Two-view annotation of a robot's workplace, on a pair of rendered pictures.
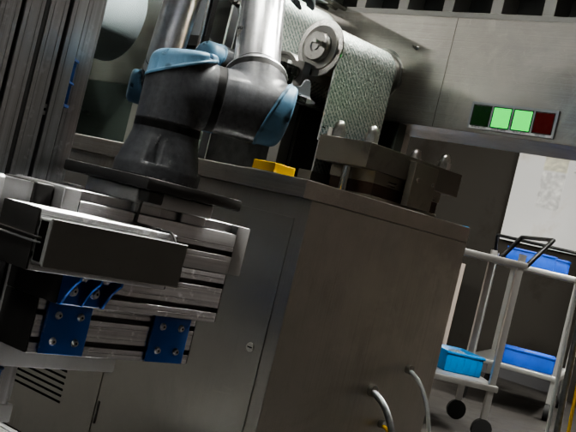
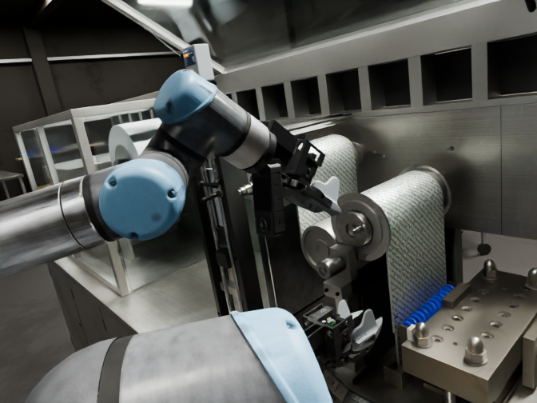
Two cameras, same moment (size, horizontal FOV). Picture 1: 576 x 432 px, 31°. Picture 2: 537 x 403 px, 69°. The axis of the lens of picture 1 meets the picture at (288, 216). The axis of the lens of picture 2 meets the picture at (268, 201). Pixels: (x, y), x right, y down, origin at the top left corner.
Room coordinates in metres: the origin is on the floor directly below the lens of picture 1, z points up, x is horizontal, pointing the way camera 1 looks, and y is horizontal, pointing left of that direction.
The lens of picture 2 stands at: (1.84, 0.08, 1.53)
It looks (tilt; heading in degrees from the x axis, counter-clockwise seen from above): 14 degrees down; 9
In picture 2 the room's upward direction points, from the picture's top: 9 degrees counter-clockwise
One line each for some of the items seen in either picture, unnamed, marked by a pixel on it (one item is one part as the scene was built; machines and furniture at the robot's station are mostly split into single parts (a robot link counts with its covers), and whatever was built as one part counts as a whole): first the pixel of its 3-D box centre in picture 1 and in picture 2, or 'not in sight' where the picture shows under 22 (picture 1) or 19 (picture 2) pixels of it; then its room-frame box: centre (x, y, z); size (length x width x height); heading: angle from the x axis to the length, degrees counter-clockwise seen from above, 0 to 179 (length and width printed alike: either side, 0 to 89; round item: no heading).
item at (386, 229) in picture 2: (321, 47); (359, 226); (2.63, 0.02, 1.25); 0.15 x 0.01 x 0.15; 48
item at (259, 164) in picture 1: (273, 168); not in sight; (2.35, 0.06, 0.91); 0.07 x 0.07 x 0.02; 48
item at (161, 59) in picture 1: (181, 87); not in sight; (1.81, 0.23, 0.98); 0.13 x 0.12 x 0.14; 104
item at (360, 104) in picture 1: (355, 114); (419, 271); (2.68, -0.11, 1.11); 0.23 x 0.01 x 0.18; 138
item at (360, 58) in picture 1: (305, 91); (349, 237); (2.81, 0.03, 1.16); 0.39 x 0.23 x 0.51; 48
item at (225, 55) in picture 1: (219, 63); not in sight; (2.31, 0.23, 1.11); 0.11 x 0.08 x 0.09; 138
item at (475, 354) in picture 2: (372, 135); (475, 348); (2.48, -0.15, 1.05); 0.04 x 0.04 x 0.04
